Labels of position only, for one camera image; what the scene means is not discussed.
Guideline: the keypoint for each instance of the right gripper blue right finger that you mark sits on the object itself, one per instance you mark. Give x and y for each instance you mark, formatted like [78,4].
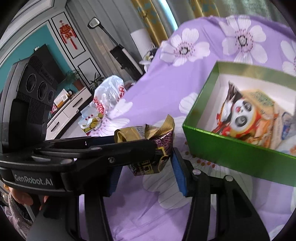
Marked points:
[182,169]

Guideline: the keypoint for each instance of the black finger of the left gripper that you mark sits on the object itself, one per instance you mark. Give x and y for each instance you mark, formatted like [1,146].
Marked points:
[66,165]

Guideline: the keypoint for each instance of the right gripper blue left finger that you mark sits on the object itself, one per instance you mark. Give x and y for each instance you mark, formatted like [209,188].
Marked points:
[115,172]

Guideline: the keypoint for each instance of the gold foil snack packet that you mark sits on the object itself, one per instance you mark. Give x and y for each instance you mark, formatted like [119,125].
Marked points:
[150,146]

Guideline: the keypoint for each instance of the panda orange snack bag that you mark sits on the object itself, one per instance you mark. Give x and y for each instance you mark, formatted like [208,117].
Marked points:
[250,116]

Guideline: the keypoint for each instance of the white blue red snack packet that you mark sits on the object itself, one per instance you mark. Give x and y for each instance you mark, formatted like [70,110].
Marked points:
[288,142]

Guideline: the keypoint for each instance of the pink grey sleeve forearm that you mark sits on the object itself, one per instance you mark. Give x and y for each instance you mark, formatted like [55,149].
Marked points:
[18,216]

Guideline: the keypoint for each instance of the person's left hand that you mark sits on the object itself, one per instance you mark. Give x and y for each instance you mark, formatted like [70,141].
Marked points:
[21,197]

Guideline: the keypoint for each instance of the black television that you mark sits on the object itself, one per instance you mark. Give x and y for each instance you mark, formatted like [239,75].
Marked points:
[49,62]

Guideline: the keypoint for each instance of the white TV cabinet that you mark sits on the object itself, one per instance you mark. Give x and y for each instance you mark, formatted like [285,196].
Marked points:
[67,113]

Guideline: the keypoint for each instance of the potted plant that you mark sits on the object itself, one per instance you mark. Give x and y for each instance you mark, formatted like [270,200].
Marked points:
[73,77]

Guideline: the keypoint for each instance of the purple floral tablecloth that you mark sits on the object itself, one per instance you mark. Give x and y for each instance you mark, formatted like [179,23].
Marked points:
[151,207]

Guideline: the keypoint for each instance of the yellow snack packet outside box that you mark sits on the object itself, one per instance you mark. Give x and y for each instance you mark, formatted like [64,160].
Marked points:
[90,119]

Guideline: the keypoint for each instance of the red Chinese knot decoration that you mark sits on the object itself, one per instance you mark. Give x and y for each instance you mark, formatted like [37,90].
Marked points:
[67,33]

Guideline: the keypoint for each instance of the white plastic bag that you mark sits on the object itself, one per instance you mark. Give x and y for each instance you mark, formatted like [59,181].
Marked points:
[108,93]

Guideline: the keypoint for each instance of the black upright vacuum cleaner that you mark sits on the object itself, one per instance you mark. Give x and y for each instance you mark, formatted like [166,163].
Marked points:
[121,55]

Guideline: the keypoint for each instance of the white cylindrical bin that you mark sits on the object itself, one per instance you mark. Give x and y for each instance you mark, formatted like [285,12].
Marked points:
[142,41]

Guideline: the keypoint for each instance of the green cardboard box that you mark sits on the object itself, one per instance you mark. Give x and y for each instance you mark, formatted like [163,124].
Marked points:
[230,152]

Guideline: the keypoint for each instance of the yellow curtain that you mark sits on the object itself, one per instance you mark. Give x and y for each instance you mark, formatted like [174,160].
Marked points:
[162,18]

